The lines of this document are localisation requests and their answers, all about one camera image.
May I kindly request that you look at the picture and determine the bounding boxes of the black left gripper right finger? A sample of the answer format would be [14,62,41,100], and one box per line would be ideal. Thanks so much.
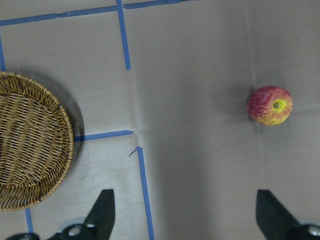
[255,189,320,240]

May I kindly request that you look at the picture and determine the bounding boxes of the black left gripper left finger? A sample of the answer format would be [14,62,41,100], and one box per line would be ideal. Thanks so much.
[51,189,116,240]

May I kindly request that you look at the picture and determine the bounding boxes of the red yellow apple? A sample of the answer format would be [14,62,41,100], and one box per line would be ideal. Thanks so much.
[247,86,293,126]

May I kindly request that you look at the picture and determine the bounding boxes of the round wicker basket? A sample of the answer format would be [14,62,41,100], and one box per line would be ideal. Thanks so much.
[0,71,74,211]

